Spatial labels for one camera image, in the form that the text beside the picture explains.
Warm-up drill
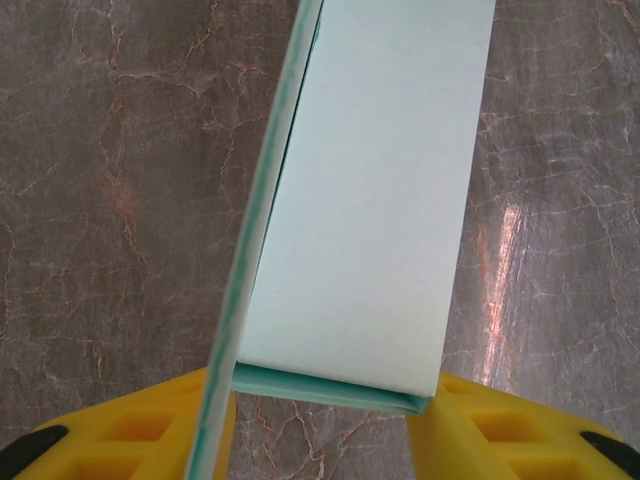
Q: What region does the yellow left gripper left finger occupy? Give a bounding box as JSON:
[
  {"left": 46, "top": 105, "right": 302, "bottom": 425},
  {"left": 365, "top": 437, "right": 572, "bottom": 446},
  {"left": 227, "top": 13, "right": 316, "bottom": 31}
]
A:
[{"left": 0, "top": 367, "right": 237, "bottom": 480}]

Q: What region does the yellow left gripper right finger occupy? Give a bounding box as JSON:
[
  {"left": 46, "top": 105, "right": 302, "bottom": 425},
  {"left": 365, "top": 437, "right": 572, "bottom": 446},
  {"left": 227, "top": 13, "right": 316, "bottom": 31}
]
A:
[{"left": 407, "top": 372, "right": 640, "bottom": 480}]

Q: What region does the light teal paper box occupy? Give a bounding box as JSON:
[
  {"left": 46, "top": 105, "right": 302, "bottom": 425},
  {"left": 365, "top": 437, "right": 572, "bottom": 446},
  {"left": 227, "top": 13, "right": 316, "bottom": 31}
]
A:
[{"left": 187, "top": 0, "right": 496, "bottom": 480}]

